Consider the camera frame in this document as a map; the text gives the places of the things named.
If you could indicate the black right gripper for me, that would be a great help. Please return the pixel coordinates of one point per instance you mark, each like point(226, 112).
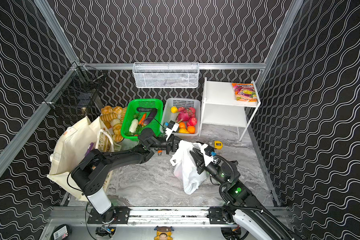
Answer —
point(200, 160)

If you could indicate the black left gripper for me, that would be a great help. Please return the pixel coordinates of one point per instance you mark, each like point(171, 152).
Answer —
point(172, 144)

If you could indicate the green plastic basket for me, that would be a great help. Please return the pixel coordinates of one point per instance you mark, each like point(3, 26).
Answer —
point(142, 114)

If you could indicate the white plastic grocery bag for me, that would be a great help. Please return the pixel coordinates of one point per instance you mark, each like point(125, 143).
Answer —
point(185, 168)

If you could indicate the purple Fox's candy bag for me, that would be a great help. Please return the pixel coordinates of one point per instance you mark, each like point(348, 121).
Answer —
point(90, 147)

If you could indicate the cream floral tote bag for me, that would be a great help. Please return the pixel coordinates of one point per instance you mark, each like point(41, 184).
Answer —
point(71, 148)

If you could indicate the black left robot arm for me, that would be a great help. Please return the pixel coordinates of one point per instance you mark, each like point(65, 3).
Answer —
point(90, 174)

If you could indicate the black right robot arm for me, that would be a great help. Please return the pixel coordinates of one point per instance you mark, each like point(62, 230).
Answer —
point(241, 205)

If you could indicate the orange fruit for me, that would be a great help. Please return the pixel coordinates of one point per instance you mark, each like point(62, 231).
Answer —
point(191, 129)

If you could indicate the yellow tape measure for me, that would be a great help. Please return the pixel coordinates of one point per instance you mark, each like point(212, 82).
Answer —
point(218, 145)

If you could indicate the red apple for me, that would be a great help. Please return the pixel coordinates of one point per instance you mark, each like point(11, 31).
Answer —
point(192, 121)

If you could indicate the pink dragon fruit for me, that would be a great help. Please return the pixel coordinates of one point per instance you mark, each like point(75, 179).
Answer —
point(185, 114)

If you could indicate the yellow lemon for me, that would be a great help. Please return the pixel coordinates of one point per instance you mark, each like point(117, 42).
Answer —
point(174, 110)

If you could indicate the white plastic basket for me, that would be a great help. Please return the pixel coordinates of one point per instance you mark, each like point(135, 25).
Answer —
point(185, 103)

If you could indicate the purple eggplant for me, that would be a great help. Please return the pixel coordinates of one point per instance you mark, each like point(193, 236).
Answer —
point(150, 117)

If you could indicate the orange carrot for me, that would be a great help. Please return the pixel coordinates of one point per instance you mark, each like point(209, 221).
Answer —
point(143, 118)

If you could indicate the white daikon radish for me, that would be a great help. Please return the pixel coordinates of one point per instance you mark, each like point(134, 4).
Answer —
point(133, 126)

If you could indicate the dark green cucumber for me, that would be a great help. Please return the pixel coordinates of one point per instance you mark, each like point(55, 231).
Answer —
point(142, 110)

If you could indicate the braided bread middle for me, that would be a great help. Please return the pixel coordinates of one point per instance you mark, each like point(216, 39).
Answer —
point(113, 118)

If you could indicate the white two-tier shelf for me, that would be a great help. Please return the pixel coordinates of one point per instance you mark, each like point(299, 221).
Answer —
point(220, 107)

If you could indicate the small toy figure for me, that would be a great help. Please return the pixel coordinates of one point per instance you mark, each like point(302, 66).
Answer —
point(163, 233)

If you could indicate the orange candy bag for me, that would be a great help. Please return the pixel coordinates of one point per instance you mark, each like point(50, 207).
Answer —
point(245, 92)

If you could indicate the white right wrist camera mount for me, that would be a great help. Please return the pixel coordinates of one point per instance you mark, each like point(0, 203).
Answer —
point(208, 153)

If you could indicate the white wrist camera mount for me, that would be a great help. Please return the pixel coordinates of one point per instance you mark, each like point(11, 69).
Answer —
point(208, 153)
point(171, 127)

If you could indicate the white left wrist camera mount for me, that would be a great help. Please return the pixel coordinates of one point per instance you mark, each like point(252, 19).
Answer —
point(171, 127)

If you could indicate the white wire wall basket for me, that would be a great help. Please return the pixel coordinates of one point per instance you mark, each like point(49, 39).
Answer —
point(166, 75)

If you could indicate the black wire rack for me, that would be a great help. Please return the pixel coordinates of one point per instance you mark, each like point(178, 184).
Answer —
point(80, 96)

